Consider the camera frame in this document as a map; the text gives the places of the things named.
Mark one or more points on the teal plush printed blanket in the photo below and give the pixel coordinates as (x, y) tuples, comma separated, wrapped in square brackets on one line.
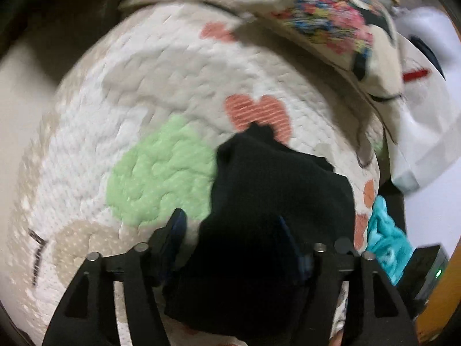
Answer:
[(389, 245)]

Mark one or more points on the floral printed cushion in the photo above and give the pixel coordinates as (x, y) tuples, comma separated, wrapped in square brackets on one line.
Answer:
[(324, 14)]

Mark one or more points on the black device with green light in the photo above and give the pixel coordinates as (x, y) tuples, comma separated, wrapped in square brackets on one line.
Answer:
[(425, 263)]

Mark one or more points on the black pants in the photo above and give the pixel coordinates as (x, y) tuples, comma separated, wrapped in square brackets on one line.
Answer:
[(273, 187)]

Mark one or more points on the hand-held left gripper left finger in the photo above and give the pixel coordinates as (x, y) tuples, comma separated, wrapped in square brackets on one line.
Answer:
[(176, 230)]

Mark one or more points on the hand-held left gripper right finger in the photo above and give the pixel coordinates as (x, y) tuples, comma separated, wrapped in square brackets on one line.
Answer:
[(290, 248)]

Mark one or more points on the quilted patterned bedspread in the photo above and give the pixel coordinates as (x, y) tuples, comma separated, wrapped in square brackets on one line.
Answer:
[(144, 97)]

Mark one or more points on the wooden board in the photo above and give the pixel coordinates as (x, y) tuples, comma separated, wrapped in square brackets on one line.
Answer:
[(437, 317)]

